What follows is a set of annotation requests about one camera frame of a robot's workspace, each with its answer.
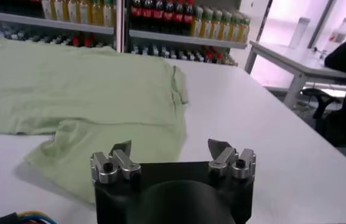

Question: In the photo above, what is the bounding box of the coloured wire bundle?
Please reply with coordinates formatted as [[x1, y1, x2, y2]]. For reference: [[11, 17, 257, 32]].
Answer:
[[0, 210, 58, 224]]

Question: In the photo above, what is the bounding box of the beverage shelf rack with bottles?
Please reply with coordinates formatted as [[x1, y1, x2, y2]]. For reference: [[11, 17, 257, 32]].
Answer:
[[123, 0, 252, 67], [0, 0, 123, 53]]

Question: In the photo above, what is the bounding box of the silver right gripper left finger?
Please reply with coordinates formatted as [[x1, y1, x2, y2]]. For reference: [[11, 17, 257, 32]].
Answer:
[[89, 139, 142, 185]]

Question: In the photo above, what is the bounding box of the clear bottle with red label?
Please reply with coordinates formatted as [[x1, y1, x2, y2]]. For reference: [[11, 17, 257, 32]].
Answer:
[[324, 17, 346, 56]]

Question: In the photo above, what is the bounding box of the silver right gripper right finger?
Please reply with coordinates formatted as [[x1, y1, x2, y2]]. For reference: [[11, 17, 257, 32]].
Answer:
[[207, 138, 257, 180]]

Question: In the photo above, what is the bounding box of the light green t-shirt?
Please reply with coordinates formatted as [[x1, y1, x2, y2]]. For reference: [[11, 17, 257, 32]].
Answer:
[[0, 36, 189, 204]]

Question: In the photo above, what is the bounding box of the white side table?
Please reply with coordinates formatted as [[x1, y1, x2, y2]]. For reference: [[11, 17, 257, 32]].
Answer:
[[244, 40, 346, 110]]

